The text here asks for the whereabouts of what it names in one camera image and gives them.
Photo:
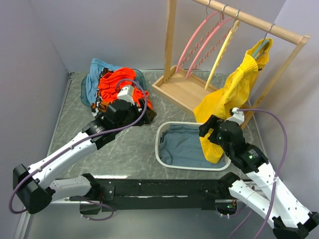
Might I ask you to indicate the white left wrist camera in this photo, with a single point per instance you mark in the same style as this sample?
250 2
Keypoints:
126 94

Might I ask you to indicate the light blue shorts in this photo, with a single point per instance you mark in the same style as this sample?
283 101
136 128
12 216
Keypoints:
93 78

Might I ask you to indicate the yellow hanger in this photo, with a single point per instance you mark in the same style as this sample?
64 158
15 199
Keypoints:
223 49

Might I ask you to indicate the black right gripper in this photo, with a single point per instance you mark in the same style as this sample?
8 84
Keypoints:
212 123

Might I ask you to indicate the green hanger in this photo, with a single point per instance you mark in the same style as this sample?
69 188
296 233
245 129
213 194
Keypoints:
263 46

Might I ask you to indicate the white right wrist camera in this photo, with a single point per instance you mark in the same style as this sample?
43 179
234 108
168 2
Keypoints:
236 116

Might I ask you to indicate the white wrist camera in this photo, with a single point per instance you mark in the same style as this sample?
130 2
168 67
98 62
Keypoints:
126 94
236 116

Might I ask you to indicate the pink hanger inner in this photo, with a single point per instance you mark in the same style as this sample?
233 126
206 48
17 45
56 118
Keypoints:
199 51

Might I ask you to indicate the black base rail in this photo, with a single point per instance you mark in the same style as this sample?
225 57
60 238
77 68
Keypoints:
147 194

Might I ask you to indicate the grey-blue cloth in basket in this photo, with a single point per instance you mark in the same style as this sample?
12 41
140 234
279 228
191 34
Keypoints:
182 147

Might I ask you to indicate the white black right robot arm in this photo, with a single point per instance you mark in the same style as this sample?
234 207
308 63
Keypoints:
286 215

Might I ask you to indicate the teal plastic basket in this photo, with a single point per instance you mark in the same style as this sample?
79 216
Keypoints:
139 78

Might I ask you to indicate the white perforated plastic basket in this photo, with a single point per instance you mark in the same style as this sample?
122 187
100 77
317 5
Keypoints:
159 149

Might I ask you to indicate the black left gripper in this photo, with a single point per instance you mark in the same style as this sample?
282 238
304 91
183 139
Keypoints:
134 108

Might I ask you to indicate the wooden hanger rack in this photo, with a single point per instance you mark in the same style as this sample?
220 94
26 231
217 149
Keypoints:
185 92

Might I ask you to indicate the yellow shorts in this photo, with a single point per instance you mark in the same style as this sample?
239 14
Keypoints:
237 88

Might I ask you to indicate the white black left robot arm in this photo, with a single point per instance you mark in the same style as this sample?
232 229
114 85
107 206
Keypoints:
37 185

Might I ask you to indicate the camouflage orange black shorts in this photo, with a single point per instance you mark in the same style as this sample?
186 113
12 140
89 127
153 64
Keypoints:
99 106

